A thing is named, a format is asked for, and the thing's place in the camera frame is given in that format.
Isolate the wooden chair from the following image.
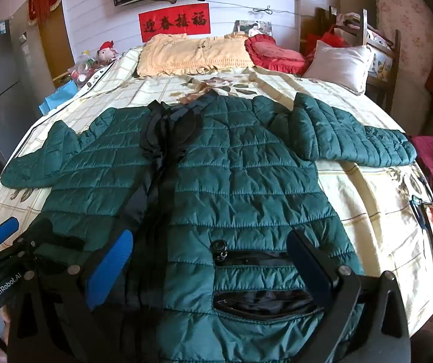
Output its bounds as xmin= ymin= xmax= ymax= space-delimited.
xmin=316 ymin=6 xmax=402 ymax=115

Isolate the floral cream bed sheet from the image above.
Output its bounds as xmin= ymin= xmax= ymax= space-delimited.
xmin=16 ymin=47 xmax=433 ymax=332

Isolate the red bag on chair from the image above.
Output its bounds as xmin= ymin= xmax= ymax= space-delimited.
xmin=304 ymin=26 xmax=349 ymax=57

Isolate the blue paper bag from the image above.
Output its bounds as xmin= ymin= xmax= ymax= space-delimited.
xmin=39 ymin=80 xmax=78 ymax=115

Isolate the pig plush toy red hat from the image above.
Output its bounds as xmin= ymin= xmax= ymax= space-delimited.
xmin=97 ymin=41 xmax=118 ymax=66

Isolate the dark green quilted jacket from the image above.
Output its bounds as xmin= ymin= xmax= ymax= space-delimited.
xmin=1 ymin=92 xmax=417 ymax=362

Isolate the plastic bag of snacks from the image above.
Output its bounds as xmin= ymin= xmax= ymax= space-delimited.
xmin=68 ymin=51 xmax=98 ymax=89

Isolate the framed photo on headboard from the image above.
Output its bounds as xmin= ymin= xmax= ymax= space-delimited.
xmin=234 ymin=20 xmax=272 ymax=37

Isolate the red heart-shaped pillow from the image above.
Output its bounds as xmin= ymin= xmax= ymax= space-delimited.
xmin=244 ymin=34 xmax=309 ymax=75

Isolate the yellow frilled pillow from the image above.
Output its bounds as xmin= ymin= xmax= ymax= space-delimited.
xmin=137 ymin=33 xmax=253 ymax=76

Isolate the red banner with characters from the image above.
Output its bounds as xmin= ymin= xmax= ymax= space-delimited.
xmin=138 ymin=2 xmax=211 ymax=43

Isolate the grey refrigerator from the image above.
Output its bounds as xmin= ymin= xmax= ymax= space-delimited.
xmin=0 ymin=20 xmax=41 ymax=172

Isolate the white square pillow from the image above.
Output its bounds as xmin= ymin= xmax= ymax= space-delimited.
xmin=303 ymin=40 xmax=374 ymax=95

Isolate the black wall cable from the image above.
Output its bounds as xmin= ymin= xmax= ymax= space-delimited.
xmin=163 ymin=0 xmax=305 ymax=17

